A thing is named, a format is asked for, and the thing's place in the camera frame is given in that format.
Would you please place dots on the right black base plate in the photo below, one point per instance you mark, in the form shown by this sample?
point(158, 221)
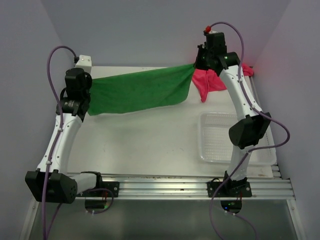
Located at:
point(228, 190)

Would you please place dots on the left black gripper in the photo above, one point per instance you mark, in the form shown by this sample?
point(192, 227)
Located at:
point(87, 78)

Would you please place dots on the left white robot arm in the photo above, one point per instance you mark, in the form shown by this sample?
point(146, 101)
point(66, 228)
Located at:
point(50, 183)

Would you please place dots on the clear plastic tray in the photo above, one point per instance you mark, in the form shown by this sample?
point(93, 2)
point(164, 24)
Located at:
point(215, 147)

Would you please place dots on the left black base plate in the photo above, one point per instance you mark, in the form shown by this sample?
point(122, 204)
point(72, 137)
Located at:
point(112, 186)

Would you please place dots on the green towel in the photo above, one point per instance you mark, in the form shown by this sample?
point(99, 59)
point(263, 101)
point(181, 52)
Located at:
point(140, 91)

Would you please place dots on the pink towel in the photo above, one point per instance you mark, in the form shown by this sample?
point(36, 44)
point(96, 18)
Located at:
point(206, 81)

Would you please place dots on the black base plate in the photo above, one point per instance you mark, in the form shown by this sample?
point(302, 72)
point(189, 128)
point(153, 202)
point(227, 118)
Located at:
point(228, 190)
point(112, 186)

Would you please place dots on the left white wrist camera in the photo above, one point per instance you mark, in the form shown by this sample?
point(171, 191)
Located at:
point(84, 62)

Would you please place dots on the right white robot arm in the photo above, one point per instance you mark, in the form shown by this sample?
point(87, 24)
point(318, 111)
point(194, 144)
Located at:
point(251, 124)

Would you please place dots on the aluminium mounting rail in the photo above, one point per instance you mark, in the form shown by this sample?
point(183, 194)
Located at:
point(192, 188)

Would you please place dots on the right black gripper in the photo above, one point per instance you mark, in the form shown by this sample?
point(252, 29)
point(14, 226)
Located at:
point(198, 64)

